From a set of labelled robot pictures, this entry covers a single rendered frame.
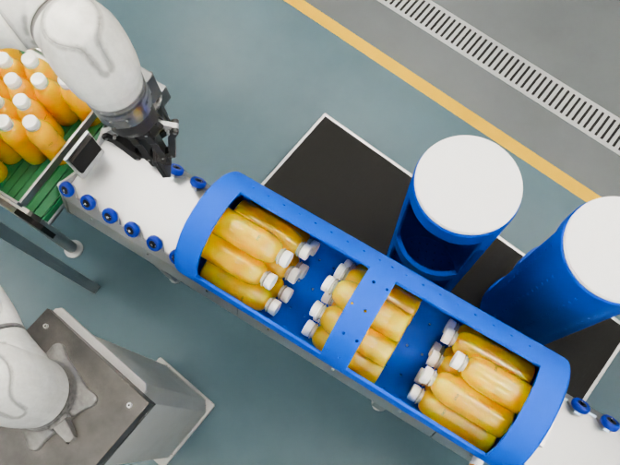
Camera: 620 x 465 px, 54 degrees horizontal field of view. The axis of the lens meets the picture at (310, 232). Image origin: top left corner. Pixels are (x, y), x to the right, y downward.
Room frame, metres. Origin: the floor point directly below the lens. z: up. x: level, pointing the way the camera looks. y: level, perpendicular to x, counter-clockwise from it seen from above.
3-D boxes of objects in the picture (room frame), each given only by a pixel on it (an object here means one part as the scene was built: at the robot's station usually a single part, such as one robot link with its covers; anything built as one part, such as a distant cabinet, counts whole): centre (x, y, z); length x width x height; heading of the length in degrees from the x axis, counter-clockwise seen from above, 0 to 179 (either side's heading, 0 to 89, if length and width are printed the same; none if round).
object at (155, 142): (0.50, 0.25, 1.57); 0.04 x 0.01 x 0.11; 178
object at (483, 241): (0.58, -0.42, 0.59); 0.28 x 0.28 x 0.88
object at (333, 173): (0.61, -0.47, 0.07); 1.50 x 0.52 x 0.15; 46
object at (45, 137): (0.83, 0.70, 0.99); 0.07 x 0.07 x 0.19
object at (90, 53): (0.51, 0.27, 1.82); 0.13 x 0.11 x 0.16; 33
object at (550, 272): (0.37, -0.76, 0.59); 0.28 x 0.28 x 0.88
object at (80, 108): (0.95, 0.61, 0.99); 0.07 x 0.07 x 0.19
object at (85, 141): (0.78, 0.59, 0.99); 0.10 x 0.02 x 0.12; 143
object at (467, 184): (0.58, -0.42, 1.03); 0.28 x 0.28 x 0.01
